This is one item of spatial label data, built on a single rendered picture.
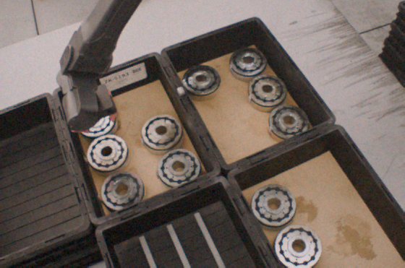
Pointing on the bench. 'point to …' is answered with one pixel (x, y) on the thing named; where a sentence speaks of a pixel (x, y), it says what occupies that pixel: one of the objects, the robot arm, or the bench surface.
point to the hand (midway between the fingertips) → (99, 123)
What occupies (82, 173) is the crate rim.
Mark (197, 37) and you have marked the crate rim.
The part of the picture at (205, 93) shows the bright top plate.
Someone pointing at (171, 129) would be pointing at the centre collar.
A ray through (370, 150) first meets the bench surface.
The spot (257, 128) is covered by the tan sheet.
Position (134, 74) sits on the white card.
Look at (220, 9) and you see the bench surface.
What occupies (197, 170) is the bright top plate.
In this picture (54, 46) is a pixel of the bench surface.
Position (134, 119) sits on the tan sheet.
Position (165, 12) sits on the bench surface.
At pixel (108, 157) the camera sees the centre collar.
